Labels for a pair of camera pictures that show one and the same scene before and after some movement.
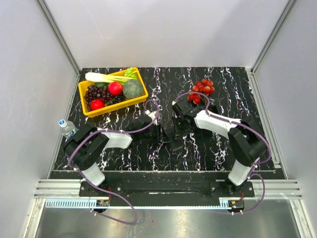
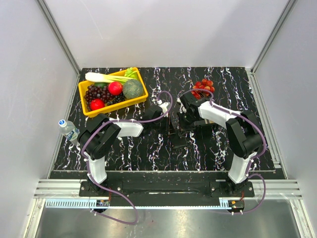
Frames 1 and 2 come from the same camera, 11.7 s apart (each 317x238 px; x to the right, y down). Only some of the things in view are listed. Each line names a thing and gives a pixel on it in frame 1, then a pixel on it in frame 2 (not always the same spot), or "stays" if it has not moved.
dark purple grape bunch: [97, 91] stays
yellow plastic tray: [122, 89] stays
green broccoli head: [132, 89] stays
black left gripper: [165, 138] -> [172, 130]
